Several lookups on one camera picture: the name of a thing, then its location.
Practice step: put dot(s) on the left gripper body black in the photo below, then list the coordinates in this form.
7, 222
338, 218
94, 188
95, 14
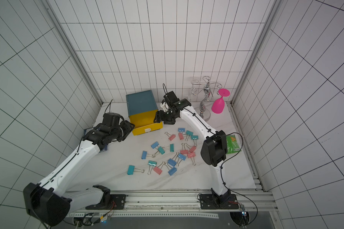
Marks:
117, 133

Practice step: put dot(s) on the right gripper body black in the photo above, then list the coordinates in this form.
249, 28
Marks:
163, 116

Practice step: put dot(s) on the yellow top drawer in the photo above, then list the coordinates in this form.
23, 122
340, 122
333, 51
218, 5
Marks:
144, 122

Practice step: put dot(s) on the pink binder clip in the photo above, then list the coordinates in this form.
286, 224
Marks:
158, 169
192, 156
184, 151
181, 137
191, 148
171, 137

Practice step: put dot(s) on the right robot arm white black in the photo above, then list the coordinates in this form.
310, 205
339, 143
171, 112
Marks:
213, 151

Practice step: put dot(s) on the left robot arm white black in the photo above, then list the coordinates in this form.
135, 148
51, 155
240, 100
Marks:
50, 201

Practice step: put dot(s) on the pink binder clip top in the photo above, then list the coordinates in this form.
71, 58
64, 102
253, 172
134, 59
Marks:
171, 137

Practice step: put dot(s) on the teal drawer cabinet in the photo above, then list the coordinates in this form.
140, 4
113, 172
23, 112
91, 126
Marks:
140, 102

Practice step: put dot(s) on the blue binder clip upper middle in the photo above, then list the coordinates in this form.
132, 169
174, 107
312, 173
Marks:
155, 145

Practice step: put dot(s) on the teal binder clip upper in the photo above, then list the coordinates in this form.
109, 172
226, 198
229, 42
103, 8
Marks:
188, 134

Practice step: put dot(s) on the teal binder clip upright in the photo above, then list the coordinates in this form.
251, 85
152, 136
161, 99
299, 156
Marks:
169, 147

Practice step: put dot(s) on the teal binder clip right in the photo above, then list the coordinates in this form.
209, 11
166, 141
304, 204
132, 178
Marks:
194, 139

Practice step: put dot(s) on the blue binder clip middle right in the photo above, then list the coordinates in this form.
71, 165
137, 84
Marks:
180, 158

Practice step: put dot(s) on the teal binder clip front left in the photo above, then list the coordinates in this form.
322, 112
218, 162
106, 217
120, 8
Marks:
132, 169

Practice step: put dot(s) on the teal shiny binder clip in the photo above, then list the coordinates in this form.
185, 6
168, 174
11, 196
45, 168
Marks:
152, 165

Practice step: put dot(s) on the blue binder clip centre low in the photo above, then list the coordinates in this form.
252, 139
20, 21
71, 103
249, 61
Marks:
171, 161

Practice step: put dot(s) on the pink binder clip bottom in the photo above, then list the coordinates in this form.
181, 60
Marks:
158, 169

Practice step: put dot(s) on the blue binder clip bottom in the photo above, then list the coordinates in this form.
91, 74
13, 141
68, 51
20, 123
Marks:
171, 170

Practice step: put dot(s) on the clear glass on rack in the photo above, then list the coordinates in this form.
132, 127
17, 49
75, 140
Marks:
194, 91

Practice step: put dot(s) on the silver glass rack stand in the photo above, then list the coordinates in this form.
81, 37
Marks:
207, 87

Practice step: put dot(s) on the magenta plastic wine glass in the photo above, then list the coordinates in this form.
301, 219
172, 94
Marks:
219, 104

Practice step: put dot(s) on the green snack packet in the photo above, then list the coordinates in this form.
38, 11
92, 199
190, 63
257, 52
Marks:
233, 145

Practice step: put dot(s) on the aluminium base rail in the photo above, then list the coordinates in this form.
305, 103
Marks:
171, 203

